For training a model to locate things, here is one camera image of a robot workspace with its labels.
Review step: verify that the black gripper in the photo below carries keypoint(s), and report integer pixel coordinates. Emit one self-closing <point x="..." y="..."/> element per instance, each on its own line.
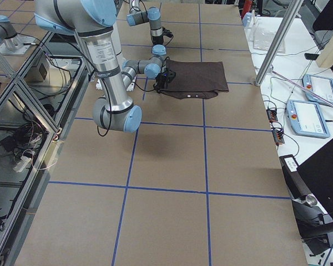
<point x="162" y="77"/>
<point x="157" y="41"/>

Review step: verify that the dark brown t-shirt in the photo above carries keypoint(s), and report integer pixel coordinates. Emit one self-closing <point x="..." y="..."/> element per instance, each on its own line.
<point x="199" y="80"/>

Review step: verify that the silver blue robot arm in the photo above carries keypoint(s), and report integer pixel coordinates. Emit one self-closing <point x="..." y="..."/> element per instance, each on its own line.
<point x="92" y="22"/>
<point x="152" y="16"/>

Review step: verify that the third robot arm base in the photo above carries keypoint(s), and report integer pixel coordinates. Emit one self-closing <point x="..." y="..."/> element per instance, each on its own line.
<point x="11" y="42"/>

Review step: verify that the clear plastic sheet folder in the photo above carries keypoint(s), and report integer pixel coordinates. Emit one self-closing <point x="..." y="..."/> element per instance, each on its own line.
<point x="261" y="33"/>

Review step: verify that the reacher grabber stick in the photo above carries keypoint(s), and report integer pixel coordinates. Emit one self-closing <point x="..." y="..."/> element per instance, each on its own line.
<point x="304" y="89"/>

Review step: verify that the orange circuit board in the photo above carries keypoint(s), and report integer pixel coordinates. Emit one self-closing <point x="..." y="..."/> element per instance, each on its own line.
<point x="272" y="115"/>

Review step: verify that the near teach pendant tablet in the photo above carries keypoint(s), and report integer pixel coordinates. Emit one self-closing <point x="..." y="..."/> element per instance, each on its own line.
<point x="306" y="119"/>

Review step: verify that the teach pendant tablet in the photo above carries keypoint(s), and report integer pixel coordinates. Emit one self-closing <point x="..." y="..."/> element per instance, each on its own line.
<point x="319" y="85"/>
<point x="306" y="119"/>

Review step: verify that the far teach pendant tablet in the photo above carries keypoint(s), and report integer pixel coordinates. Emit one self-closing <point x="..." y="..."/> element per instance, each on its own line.
<point x="319" y="85"/>

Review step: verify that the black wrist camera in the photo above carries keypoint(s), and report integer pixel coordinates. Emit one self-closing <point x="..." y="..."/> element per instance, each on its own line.
<point x="167" y="33"/>

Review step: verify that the aluminium frame post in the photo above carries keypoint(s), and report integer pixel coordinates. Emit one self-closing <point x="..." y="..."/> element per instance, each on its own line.
<point x="278" y="38"/>

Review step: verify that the aluminium frame rail structure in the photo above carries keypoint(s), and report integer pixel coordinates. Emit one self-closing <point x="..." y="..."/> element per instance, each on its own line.
<point x="39" y="90"/>

